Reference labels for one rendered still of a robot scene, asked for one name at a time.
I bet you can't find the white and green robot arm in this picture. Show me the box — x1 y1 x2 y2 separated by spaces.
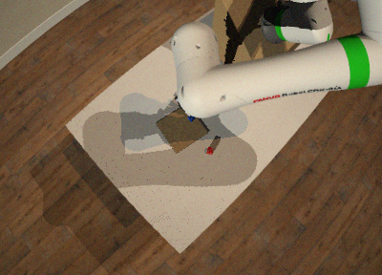
171 0 382 118

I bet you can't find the red die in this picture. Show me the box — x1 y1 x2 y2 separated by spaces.
206 147 214 155

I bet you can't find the brown textured mat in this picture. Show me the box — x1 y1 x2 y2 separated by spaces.
156 108 208 153

